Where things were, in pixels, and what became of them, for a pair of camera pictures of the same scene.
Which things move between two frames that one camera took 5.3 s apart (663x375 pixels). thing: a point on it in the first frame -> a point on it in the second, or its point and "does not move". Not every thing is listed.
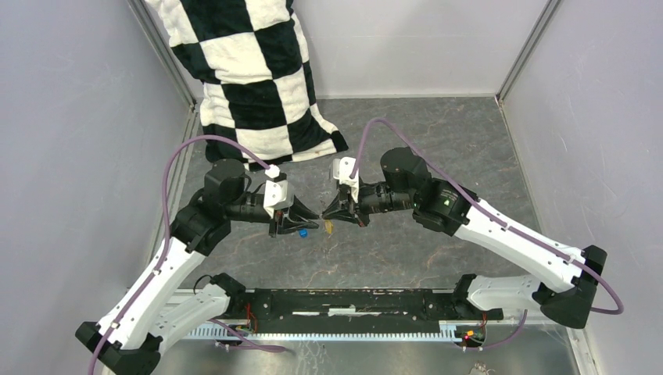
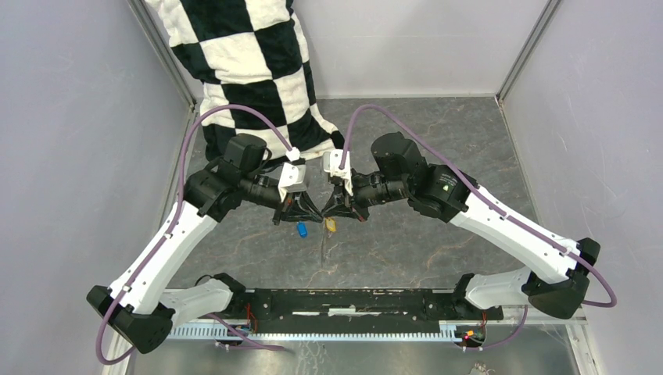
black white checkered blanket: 258,105 does not move
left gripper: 286,226 -> 298,206
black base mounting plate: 356,310 does not move
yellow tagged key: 329,226 does not move
